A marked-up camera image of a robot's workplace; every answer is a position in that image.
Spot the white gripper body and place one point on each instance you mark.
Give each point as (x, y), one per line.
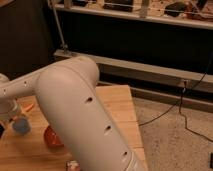
(9, 109)

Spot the blue ceramic cup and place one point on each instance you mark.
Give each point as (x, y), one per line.
(21, 126)

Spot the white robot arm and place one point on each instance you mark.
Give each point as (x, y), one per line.
(65, 92)

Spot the red ceramic bowl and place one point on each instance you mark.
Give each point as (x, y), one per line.
(51, 139)

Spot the orange toy carrot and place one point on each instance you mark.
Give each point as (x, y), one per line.
(28, 108)

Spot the metal stand pole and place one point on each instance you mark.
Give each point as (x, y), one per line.
(63, 43)

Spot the small printed box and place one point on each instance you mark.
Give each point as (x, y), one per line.
(72, 166)

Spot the white baseboard rail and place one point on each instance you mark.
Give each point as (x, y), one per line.
(157, 74)

